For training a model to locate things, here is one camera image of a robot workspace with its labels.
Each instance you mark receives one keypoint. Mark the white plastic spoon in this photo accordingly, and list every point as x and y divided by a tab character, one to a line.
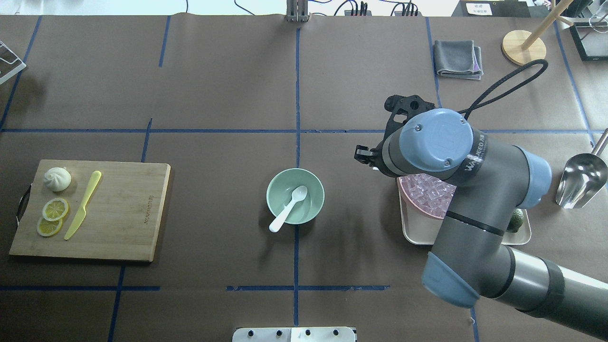
299	194

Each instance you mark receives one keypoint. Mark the wooden mug tree stand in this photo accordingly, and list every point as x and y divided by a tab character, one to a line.
521	46

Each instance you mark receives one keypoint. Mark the bamboo cutting board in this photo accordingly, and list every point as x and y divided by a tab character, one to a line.
123	215

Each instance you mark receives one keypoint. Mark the black power strip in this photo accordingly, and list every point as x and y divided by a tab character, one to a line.
380	8

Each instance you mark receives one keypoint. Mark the upper lemon slice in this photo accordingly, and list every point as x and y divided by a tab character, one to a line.
55	209

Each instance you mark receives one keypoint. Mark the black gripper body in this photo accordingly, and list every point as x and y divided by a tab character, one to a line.
365	155

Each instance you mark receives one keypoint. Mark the green avocado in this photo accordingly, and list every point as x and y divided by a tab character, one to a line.
516	221

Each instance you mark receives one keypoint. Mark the lemon slice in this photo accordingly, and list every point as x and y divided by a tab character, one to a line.
48	228
55	209

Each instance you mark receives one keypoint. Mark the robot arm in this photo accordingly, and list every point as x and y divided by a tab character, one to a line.
468	259

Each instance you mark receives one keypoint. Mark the mint green bowl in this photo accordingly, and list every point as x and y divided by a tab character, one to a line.
281	187

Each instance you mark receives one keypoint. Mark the pink bowl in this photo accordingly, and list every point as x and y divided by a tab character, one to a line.
418	202

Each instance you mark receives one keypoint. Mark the folded grey cloth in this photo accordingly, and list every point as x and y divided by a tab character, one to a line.
458	59

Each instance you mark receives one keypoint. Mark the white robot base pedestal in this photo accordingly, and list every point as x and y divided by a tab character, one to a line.
295	334

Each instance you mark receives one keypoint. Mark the lower lemon slice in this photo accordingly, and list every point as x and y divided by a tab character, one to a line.
48	228

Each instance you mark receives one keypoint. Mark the aluminium frame post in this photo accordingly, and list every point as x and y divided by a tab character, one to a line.
297	11

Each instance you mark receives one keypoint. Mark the cream rectangular tray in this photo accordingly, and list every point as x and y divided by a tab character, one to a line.
423	202

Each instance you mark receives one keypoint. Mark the yellow plastic knife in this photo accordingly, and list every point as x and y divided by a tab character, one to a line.
81	212

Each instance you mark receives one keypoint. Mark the stainless steel ice scoop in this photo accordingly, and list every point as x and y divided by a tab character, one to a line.
583	176

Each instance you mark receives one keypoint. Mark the pile of clear ice cubes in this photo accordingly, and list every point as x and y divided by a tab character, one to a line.
432	192

